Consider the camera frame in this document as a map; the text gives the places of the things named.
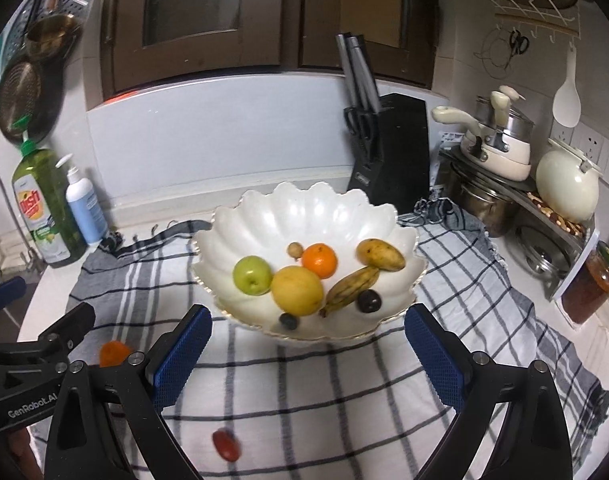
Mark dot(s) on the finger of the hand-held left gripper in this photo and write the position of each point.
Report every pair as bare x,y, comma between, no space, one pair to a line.
4,294
67,327

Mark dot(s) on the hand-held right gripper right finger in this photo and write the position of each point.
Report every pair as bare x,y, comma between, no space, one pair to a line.
434,355

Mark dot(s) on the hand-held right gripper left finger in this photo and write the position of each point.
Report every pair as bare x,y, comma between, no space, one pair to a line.
182,355

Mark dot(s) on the orange tangerine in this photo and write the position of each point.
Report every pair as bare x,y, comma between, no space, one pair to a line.
319,260
115,353

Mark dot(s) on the dark plum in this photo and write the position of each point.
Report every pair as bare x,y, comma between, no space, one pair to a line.
369,301

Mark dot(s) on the green apple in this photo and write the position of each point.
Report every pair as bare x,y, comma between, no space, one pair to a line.
253,275

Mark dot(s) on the dark grape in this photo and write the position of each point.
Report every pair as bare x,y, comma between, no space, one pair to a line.
288,321

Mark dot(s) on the yellow mango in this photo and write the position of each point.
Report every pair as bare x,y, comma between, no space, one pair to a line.
379,255

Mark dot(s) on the yellow lemon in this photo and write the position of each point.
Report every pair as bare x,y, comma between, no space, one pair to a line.
297,290

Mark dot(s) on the small brown longan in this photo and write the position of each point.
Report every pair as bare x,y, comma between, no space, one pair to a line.
295,249

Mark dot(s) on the white scalloped bowl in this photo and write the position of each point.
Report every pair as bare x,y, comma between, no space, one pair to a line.
309,215

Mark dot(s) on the green dish soap bottle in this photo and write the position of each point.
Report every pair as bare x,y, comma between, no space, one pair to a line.
44,210

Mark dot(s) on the small red fruit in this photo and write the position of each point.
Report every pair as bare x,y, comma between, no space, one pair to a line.
227,445

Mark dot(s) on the yellow spotted banana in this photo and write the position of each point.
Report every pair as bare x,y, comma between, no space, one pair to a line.
349,290

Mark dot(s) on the white blue pump bottle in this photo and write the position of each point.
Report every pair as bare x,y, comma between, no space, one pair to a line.
87,210

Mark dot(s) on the white checked cloth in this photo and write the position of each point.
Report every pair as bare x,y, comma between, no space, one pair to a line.
309,390

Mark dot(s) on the steel pot lid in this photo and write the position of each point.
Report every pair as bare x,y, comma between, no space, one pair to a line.
541,255

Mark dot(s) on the stainless steel pot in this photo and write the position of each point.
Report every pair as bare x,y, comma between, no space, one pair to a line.
484,205

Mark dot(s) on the steel counter rack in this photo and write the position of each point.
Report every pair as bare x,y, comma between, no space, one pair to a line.
559,255

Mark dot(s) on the glass sauce jar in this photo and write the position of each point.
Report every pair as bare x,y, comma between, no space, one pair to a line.
589,285

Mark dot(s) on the wooden bead trivet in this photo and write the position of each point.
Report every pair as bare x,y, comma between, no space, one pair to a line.
554,220

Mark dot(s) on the round mesh strainer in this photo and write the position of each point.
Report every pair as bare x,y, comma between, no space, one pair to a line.
17,100

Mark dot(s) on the black knife block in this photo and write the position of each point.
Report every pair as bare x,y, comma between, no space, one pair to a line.
399,150

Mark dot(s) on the cream saucepan stack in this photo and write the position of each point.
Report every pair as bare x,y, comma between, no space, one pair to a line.
504,157

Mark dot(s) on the cream kettle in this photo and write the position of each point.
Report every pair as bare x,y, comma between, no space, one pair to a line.
566,185

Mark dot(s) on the black kitchen scissors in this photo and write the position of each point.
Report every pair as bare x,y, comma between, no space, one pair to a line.
362,127

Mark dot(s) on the brass pot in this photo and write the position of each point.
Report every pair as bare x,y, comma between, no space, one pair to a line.
52,35

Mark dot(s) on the white rice paddle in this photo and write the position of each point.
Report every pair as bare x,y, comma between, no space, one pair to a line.
566,105

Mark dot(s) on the black hanging scissors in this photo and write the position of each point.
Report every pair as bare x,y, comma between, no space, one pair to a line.
518,42

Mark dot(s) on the brown framed window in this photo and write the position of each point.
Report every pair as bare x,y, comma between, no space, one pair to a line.
209,25

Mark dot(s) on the wooden hook rack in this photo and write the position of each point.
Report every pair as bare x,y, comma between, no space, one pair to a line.
539,21

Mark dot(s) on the white wall sockets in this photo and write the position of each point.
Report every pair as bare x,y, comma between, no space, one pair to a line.
591,147

